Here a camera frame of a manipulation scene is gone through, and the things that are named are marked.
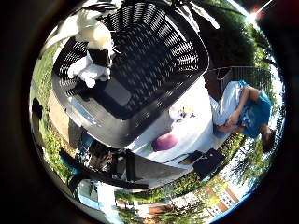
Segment white plush toy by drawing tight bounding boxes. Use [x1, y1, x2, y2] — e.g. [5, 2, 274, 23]
[66, 54, 112, 89]

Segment black slatted plastic basket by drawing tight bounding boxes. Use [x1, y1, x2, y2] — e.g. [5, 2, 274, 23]
[50, 1, 210, 149]

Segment spotted dalmatian plush toy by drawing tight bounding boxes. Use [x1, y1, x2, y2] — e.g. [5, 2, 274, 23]
[169, 105, 197, 121]

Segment black laptop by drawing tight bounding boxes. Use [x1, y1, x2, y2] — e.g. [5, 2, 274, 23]
[178, 149, 204, 166]

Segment metal fence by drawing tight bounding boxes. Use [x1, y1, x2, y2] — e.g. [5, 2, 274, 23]
[216, 64, 274, 92]

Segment person in blue shirt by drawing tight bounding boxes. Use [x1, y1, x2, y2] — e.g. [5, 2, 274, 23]
[209, 79, 278, 154]

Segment black box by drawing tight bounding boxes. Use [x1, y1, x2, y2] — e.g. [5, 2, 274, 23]
[192, 147, 227, 181]

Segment red brick building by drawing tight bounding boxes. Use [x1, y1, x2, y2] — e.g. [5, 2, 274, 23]
[202, 183, 250, 217]

